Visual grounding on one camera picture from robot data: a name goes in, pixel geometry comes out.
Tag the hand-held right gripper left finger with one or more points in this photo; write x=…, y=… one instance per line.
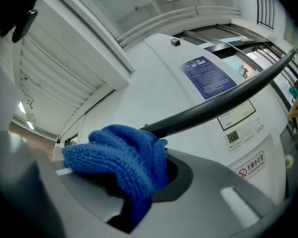
x=27, y=195

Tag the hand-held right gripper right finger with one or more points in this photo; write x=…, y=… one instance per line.
x=208, y=207

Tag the blue cloth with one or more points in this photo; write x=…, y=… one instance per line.
x=121, y=157

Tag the black metal clothes rack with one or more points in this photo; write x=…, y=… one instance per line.
x=213, y=103

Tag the no smoking sign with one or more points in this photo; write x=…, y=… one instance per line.
x=253, y=166

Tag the long ceiling light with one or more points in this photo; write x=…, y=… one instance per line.
x=22, y=106
x=30, y=125

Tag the white caster wheel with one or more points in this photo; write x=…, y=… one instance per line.
x=289, y=161

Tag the framed floor plan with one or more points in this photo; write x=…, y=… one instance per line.
x=238, y=115

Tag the blue notice poster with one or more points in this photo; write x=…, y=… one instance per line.
x=206, y=76

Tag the teal plastic clip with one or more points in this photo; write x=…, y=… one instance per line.
x=293, y=92

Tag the black body-worn device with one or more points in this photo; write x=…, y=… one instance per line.
x=26, y=25

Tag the person's black printed shirt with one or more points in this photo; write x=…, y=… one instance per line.
x=5, y=6

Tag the black window grille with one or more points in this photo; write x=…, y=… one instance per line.
x=264, y=6

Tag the wall thermostat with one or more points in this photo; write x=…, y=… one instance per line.
x=232, y=139

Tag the white wall switch panel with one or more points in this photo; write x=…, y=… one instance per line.
x=259, y=125
x=247, y=132

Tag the small black wall sensor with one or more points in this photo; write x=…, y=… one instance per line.
x=175, y=41

